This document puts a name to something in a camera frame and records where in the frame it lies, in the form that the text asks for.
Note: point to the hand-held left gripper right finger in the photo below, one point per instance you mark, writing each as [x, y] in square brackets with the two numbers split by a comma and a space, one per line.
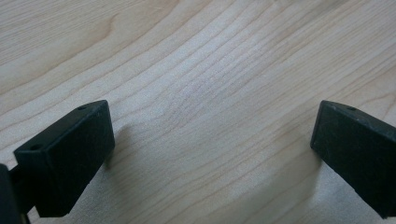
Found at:
[358, 155]

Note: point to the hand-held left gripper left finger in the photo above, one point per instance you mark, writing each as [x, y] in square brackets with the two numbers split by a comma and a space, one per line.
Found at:
[67, 161]

